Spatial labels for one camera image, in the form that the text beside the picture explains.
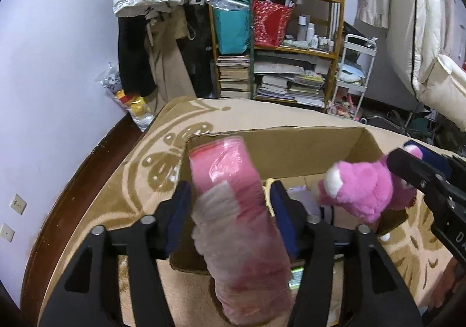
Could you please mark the brown cardboard box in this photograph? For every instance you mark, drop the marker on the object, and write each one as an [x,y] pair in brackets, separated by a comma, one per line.
[293,155]

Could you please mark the teal gift bag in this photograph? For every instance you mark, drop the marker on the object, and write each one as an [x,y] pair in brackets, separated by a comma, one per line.
[232,24]

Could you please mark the white rolling cart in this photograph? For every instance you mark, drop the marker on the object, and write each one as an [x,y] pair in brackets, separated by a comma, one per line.
[354,68]

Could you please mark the green barcode packet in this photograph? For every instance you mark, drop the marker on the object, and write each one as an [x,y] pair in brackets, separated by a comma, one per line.
[295,281]

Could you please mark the pink strawberry bear plush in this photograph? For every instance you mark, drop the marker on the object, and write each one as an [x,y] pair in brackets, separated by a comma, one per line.
[365,189]

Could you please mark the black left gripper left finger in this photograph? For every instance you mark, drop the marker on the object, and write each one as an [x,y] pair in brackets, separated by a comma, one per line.
[87,293]

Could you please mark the pink packaged towel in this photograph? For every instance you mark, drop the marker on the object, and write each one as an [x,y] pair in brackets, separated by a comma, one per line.
[236,235]

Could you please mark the pile of books right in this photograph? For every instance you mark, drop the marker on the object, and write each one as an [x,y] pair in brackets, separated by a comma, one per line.
[292,78]

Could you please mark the yellow bear plush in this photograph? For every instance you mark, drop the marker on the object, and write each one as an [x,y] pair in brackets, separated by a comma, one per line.
[267,191]

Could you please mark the beige patterned carpet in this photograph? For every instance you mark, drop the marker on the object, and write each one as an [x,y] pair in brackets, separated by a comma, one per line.
[150,172]

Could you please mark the stack of books left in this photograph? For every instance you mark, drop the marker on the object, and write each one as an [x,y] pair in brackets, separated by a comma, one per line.
[234,76]

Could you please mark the plastic bag of toys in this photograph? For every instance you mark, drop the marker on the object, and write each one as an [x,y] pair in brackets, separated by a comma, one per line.
[134,104]

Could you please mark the red gift bag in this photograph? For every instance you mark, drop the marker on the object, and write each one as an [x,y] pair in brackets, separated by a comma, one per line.
[270,23]

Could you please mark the cream folded mattress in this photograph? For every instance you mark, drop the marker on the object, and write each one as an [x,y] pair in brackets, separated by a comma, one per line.
[419,38]

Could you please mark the wooden bookshelf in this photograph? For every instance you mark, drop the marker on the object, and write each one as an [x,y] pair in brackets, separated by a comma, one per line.
[283,51]

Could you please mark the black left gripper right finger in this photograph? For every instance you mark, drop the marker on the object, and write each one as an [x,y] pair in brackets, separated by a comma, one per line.
[374,293]

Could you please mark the wall socket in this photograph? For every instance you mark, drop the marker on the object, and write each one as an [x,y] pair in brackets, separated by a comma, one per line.
[18,204]

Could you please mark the beige hanging coat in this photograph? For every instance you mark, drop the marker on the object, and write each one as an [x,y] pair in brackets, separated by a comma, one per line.
[165,59]

